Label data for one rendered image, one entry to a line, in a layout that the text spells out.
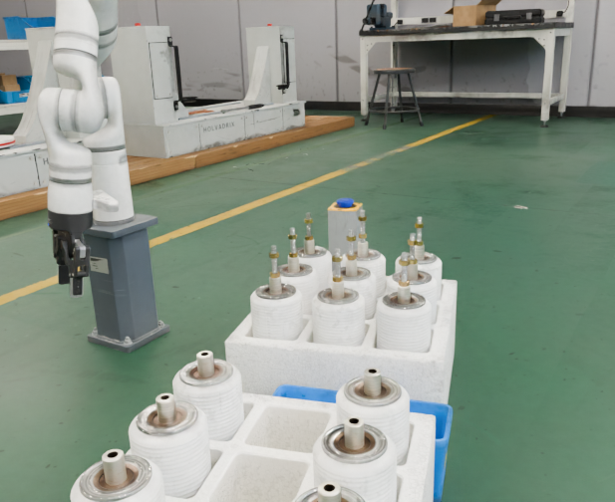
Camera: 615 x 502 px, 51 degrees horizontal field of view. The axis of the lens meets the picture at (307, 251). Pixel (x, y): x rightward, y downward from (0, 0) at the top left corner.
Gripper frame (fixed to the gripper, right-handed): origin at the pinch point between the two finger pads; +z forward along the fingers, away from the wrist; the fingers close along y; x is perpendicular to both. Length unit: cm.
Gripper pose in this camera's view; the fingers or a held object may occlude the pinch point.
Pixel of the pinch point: (70, 283)
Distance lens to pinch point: 125.7
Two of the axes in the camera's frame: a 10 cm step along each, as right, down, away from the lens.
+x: 8.0, -0.9, 5.9
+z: -1.1, 9.5, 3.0
